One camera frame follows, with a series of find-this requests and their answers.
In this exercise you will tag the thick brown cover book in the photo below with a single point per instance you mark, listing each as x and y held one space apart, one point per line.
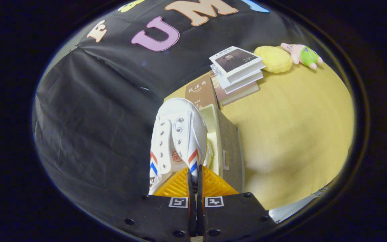
244 93

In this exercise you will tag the white portrait cover book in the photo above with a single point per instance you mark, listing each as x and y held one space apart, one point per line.
235 60

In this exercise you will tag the grey storage box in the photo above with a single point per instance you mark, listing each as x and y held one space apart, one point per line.
230 151

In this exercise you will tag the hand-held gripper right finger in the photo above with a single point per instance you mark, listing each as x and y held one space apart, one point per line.
201 215

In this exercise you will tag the yellow round plush toy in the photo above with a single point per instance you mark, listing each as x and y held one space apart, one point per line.
274 59

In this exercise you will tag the pink and green plush toy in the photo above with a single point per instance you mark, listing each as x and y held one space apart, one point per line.
307 55

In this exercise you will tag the black backdrop cloth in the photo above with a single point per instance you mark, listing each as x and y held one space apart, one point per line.
106 117

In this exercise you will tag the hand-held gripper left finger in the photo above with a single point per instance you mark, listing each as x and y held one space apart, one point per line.
190 215

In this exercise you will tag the white patterned cover book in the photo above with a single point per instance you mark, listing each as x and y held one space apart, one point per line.
244 82

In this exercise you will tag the thin brown book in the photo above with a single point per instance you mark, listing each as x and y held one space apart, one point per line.
200 92

